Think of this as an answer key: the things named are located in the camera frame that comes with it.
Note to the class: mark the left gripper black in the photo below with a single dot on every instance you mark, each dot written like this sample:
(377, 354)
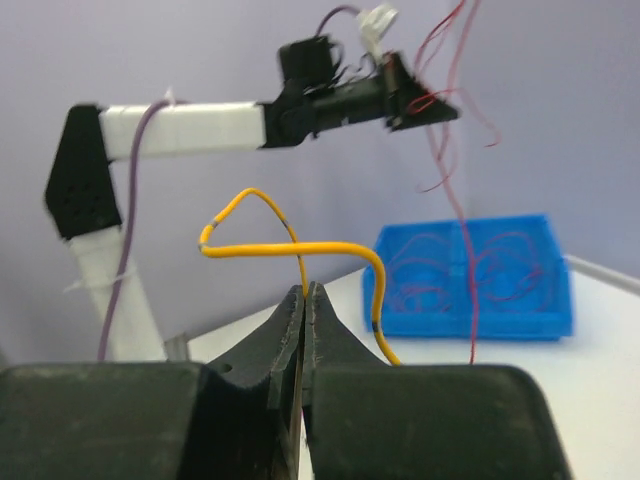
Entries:
(391, 94)

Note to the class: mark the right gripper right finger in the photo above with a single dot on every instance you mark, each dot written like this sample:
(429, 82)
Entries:
(366, 419)

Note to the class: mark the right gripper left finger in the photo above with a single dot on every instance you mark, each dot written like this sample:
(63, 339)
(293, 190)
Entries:
(236, 417)

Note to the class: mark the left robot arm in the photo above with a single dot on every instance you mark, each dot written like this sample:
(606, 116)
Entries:
(80, 197)

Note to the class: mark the blue plastic bin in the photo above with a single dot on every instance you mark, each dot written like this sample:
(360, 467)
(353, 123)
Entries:
(497, 278)

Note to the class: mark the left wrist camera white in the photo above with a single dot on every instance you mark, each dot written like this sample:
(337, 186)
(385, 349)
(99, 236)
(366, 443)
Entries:
(373, 25)

